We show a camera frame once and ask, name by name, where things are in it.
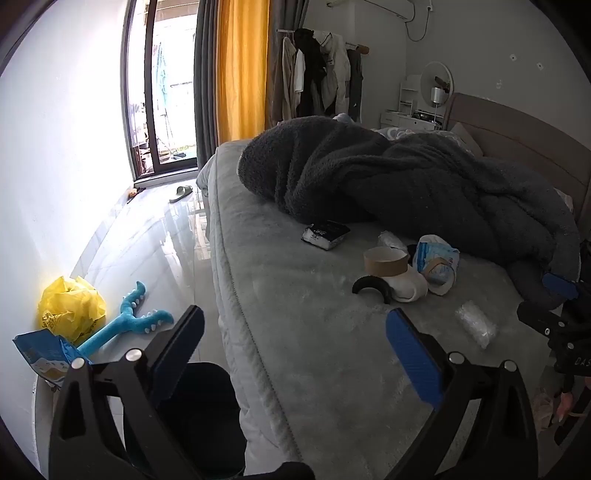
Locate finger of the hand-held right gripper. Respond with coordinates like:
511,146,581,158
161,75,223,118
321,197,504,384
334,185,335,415
542,271,580,303
516,301,570,335

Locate glass sliding door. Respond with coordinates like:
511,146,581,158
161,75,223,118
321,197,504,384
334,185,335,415
122,0,204,185

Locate white dressing table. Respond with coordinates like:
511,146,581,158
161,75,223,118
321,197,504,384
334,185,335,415
381,108,446,133

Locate person's right hand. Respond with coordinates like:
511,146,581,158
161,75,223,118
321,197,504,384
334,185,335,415
555,375,591,424

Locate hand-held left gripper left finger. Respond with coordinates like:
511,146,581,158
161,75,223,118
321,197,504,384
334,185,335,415
48,305,206,480

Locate air conditioner cable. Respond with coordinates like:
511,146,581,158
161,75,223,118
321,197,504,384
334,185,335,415
404,4,435,43

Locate white desk organiser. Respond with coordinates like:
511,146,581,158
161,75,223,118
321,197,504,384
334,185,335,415
399,76,423,114

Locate dark grey fleece blanket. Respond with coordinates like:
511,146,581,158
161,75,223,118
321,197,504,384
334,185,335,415
238,115,583,311

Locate white jacket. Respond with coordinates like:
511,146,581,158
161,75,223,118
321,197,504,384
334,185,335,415
316,31,352,116

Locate dark grey trousers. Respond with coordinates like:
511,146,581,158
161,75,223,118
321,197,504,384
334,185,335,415
346,48,366,123

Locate blue snack bag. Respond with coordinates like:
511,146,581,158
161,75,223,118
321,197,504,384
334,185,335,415
13,330,93,386

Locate small tape roll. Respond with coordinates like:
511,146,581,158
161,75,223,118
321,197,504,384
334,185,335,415
425,258,456,296

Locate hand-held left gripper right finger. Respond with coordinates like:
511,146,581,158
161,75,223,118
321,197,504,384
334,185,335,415
385,308,539,480

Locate round mirror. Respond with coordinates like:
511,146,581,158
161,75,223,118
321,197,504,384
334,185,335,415
420,61,454,106

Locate wide grey curtain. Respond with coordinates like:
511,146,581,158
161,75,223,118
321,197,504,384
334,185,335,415
265,0,306,130

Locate yellow plastic bag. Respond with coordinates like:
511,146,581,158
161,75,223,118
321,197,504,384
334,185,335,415
38,275,107,344

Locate blue and white tissue pack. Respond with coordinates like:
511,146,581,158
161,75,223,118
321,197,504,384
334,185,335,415
412,234,461,289

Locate cardboard tape roll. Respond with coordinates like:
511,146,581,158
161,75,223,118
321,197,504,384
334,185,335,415
363,247,409,278

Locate beige bed headboard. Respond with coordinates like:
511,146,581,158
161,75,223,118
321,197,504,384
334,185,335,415
443,92,591,217

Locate black tape ring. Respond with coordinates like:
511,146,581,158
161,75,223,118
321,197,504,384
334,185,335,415
352,275,393,304

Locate bed with grey plush cover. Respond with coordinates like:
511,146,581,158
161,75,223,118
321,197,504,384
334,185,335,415
196,138,591,480

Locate white side table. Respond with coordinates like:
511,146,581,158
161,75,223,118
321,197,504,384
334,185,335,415
30,378,65,457

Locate narrow grey curtain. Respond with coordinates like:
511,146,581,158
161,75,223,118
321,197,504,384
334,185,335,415
194,0,223,167

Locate large clear plastic wrap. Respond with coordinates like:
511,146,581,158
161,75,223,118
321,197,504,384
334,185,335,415
455,300,498,350

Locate black garment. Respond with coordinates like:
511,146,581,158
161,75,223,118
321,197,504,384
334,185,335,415
294,28,329,117

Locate black trash bin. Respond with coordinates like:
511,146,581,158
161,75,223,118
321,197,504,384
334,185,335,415
124,362,247,480

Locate black and white tissue pack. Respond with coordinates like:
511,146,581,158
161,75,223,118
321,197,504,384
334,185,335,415
301,220,350,251

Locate white table lamp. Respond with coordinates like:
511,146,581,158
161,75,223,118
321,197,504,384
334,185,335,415
430,87,447,129

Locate yellow curtain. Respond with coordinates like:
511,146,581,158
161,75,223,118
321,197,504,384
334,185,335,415
216,0,270,146

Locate blue toy stick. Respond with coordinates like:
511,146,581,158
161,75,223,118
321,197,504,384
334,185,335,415
76,281,175,358

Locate white tape roll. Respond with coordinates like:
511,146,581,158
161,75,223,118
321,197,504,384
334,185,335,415
383,268,428,303

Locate beige coat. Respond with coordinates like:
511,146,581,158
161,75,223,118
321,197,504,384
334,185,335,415
269,36,301,127

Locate small clear plastic wrap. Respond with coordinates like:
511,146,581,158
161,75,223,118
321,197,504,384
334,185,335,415
378,231,409,254

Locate beige pillow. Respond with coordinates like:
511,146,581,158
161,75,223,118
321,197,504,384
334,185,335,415
450,122,485,156

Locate clothes rack rail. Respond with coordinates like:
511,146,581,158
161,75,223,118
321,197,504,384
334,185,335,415
277,28,371,52

